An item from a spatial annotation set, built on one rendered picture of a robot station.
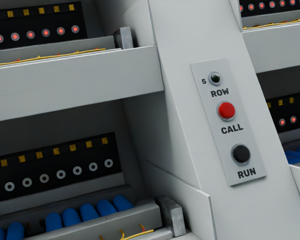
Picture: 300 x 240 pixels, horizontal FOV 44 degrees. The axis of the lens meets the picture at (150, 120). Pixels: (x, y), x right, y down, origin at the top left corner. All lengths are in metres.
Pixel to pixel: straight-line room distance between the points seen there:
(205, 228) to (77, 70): 0.18
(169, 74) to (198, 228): 0.15
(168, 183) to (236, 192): 0.09
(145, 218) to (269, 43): 0.23
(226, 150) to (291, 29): 0.16
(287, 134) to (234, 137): 0.25
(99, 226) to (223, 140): 0.15
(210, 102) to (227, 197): 0.09
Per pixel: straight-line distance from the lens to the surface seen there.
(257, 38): 0.42
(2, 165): 0.48
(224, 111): 0.36
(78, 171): 0.48
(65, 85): 0.35
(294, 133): 0.60
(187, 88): 0.36
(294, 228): 0.38
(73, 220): 0.42
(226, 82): 0.37
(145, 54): 0.36
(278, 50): 0.43
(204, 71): 0.37
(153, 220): 0.39
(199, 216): 0.35
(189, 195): 0.36
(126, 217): 0.38
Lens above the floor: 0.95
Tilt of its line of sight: 13 degrees up
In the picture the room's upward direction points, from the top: 16 degrees counter-clockwise
